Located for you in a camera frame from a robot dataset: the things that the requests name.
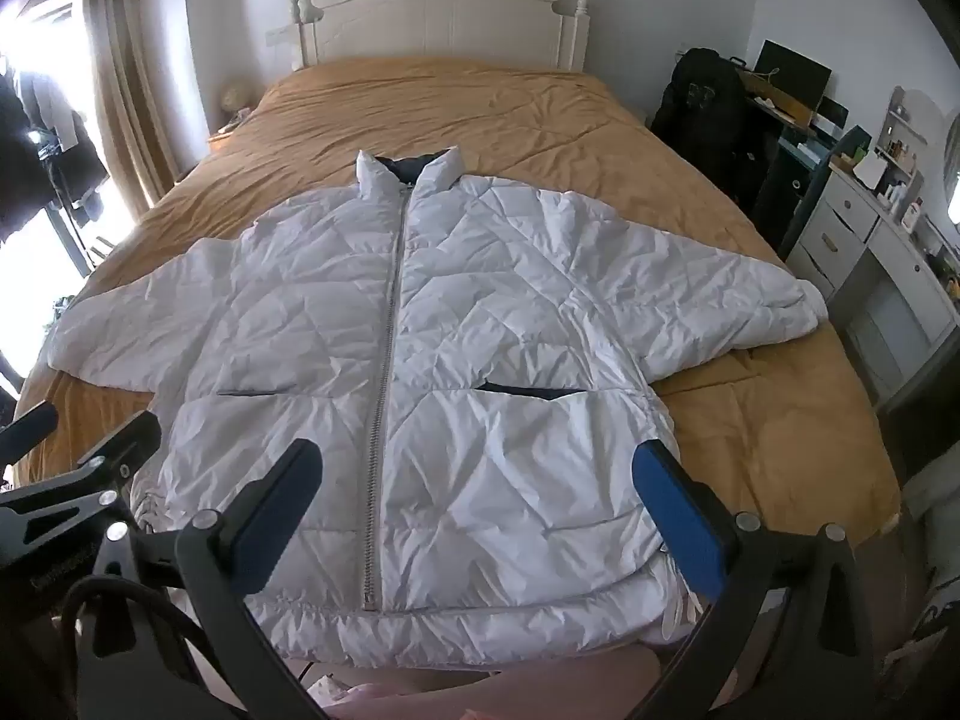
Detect white quilted puffer jacket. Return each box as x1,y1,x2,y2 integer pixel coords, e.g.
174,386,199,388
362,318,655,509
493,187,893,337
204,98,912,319
44,151,827,668

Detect dark hanging clothes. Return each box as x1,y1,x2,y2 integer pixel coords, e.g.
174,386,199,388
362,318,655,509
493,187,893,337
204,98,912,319
2,71,109,241

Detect mustard yellow bedspread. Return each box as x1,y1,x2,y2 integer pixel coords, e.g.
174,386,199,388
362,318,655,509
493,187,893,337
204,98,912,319
13,55,902,542

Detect small round bedside lamp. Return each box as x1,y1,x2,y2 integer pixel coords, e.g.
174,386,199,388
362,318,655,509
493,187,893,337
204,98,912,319
220,80,254,121

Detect white dressing table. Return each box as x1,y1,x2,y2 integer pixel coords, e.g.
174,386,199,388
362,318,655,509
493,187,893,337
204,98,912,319
788,86,958,413

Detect beige window curtain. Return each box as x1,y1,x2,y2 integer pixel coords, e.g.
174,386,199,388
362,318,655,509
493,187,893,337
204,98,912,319
80,0,178,220

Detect black backpack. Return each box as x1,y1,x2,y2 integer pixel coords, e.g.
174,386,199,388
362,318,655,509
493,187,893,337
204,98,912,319
649,47,779,224

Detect black computer monitor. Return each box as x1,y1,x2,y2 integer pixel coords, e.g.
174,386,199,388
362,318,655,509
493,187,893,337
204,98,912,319
754,39,832,112

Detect cream wooden headboard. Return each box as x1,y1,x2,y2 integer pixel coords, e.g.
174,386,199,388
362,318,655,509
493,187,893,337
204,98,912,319
265,0,590,71

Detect black cable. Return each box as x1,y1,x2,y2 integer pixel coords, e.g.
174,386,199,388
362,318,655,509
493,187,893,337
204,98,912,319
58,574,235,720

